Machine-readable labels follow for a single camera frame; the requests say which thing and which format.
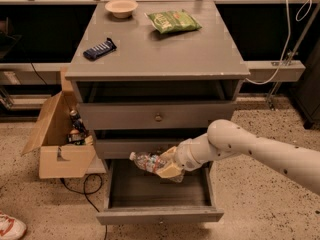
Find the grey middle drawer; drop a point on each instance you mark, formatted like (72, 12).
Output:
(121, 149)

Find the grey top drawer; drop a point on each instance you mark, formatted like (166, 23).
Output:
(103, 116)

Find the open cardboard box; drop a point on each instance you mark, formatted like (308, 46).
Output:
(57, 157)

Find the grey open bottom drawer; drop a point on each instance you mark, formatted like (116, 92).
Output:
(134, 196)

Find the green chip bag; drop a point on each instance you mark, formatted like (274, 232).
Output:
(173, 21)

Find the dark blue snack bar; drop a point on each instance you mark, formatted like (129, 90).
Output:
(100, 50)

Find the white red sneaker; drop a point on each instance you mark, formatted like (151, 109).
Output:
(11, 228)

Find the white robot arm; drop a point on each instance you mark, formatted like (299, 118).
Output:
(225, 139)

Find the beige bowl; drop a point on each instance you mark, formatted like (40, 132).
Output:
(121, 9)

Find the clear plastic water bottle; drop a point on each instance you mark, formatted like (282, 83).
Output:
(151, 163)

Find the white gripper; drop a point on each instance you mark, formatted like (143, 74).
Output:
(183, 156)

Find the grey wooden drawer cabinet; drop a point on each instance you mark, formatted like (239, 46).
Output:
(195, 66)

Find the cans in cardboard box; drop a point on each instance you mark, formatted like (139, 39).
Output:
(79, 135)

